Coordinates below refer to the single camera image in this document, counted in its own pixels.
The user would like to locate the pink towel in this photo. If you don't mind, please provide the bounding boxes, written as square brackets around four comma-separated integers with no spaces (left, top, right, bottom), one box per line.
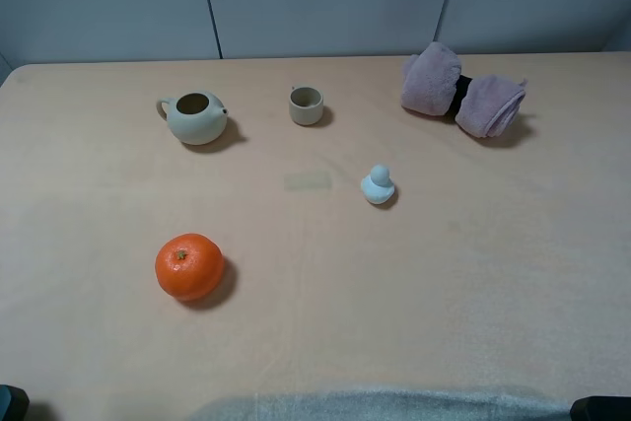
[400,41,526,139]

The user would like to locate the white toy duck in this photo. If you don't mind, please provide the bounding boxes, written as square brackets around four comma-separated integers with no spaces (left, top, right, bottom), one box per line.
[361,165,395,205]

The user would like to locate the beige ceramic cup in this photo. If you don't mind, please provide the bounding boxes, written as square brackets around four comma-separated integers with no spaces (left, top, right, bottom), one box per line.
[289,86,324,126]

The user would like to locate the beige ceramic teapot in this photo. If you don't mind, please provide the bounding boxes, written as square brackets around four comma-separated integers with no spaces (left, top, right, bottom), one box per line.
[156,91,229,146]

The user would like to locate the orange mandarin fruit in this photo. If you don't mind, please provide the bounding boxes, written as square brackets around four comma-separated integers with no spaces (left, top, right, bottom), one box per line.
[155,233,226,302]

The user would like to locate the black right base corner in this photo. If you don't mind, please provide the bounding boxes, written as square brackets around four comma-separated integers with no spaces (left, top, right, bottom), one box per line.
[570,395,631,421]

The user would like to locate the black base corner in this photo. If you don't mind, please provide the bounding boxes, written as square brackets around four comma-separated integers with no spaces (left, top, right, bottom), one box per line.
[570,395,631,421]
[0,385,30,421]

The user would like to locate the black left base corner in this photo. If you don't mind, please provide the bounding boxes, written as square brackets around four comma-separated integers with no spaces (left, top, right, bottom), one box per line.
[0,385,30,421]

